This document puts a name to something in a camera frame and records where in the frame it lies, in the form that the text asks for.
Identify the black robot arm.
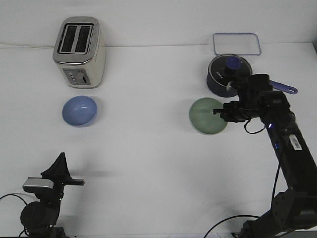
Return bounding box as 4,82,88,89
20,152,85,238
213,83,317,238

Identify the dark blue saucepan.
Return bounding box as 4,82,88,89
206,61,298,98

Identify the green bowl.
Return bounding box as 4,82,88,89
189,98,227,135

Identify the blue bowl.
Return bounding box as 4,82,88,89
61,95,98,127

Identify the white toaster power cord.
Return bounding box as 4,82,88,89
0,43,55,50

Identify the silver two-slot toaster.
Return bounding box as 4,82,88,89
53,16,106,89

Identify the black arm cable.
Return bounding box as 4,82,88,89
0,193,35,206
203,116,283,238

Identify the glass pot lid blue knob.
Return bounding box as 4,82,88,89
208,54,253,87

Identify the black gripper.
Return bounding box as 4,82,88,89
213,84,266,122
41,152,85,195

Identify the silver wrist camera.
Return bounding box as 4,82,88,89
226,74,273,92
22,178,53,193

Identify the clear blue-rimmed container lid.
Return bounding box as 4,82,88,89
212,33,262,56

